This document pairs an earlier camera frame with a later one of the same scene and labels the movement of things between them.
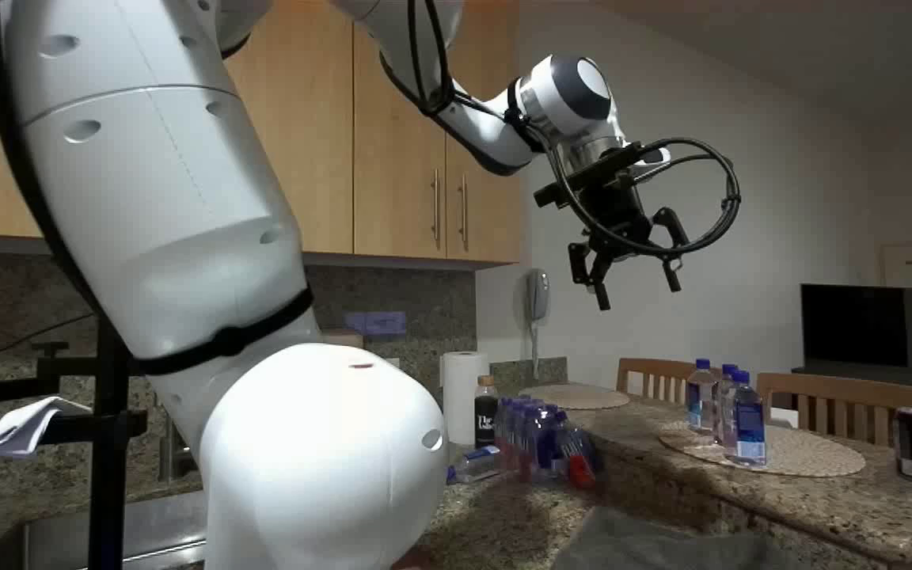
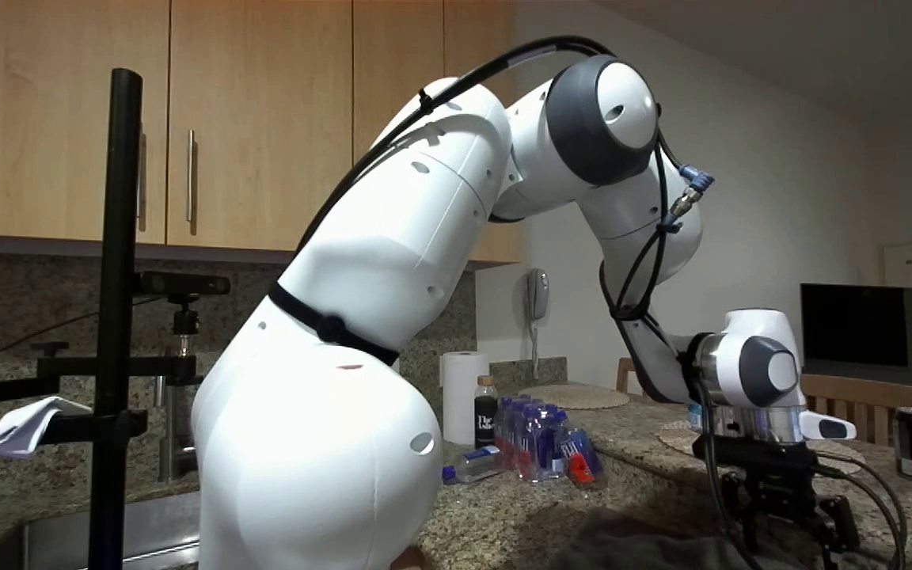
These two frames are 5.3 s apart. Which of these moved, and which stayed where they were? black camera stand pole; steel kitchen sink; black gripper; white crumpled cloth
Moved: black gripper
Stayed: steel kitchen sink; black camera stand pole; white crumpled cloth
